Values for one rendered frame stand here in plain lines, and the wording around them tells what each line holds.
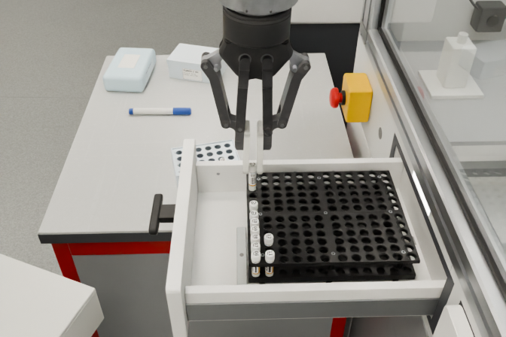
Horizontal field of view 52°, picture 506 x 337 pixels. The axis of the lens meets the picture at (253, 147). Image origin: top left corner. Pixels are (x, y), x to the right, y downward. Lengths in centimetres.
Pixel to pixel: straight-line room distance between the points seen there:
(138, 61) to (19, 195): 109
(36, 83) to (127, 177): 195
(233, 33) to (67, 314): 43
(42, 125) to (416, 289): 213
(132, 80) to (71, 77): 168
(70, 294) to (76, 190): 30
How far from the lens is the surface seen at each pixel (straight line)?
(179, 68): 129
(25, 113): 271
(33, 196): 223
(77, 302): 77
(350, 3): 146
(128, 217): 96
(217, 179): 85
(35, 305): 79
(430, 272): 79
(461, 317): 65
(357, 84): 101
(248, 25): 56
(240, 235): 79
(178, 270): 65
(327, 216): 75
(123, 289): 109
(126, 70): 128
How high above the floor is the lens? 144
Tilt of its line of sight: 39 degrees down
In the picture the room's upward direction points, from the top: straight up
